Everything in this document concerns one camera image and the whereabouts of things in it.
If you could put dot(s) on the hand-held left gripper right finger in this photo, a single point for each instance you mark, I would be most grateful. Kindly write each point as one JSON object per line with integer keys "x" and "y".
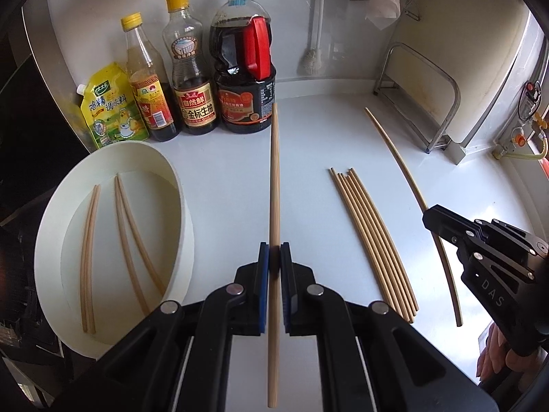
{"x": 285, "y": 283}

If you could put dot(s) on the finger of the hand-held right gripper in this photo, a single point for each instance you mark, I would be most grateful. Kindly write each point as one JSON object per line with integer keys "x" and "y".
{"x": 446, "y": 225}
{"x": 510, "y": 240}

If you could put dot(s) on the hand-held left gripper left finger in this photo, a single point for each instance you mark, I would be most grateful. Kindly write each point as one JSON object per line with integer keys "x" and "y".
{"x": 265, "y": 274}

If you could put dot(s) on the bundle of wooden chopsticks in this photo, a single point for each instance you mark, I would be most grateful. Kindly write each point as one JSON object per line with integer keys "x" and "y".
{"x": 377, "y": 240}

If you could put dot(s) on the wooden chopstick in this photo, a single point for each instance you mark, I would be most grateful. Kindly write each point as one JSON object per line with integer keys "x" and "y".
{"x": 84, "y": 300}
{"x": 274, "y": 180}
{"x": 127, "y": 257}
{"x": 91, "y": 304}
{"x": 399, "y": 154}

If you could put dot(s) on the white oval basin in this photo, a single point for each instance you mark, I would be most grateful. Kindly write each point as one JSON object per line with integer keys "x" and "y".
{"x": 176, "y": 231}

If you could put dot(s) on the person's right hand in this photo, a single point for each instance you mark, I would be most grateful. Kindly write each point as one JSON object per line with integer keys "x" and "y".
{"x": 493, "y": 352}

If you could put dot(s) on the grey gas valve orange knob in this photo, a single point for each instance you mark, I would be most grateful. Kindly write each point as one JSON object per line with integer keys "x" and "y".
{"x": 517, "y": 141}

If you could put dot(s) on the metal board rack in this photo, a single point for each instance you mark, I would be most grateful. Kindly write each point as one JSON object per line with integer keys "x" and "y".
{"x": 455, "y": 103}

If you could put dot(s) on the large red-capped soy sauce bottle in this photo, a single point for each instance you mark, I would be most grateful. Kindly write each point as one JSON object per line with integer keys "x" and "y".
{"x": 244, "y": 107}

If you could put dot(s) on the yellow-capped soy sauce bottle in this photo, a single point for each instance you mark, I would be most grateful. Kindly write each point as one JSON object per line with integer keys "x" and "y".
{"x": 193, "y": 103}

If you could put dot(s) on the large cream cutting board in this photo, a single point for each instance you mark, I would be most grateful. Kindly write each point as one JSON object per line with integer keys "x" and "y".
{"x": 472, "y": 30}

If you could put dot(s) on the slim yellow-capped vinegar bottle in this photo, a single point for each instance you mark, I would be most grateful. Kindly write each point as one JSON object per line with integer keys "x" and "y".
{"x": 150, "y": 98}

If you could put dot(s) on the yellow green seasoning pouch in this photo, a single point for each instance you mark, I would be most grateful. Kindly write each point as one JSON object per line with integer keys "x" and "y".
{"x": 111, "y": 111}

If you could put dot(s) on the white dish brush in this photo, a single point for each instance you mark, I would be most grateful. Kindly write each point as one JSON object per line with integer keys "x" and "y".
{"x": 316, "y": 8}

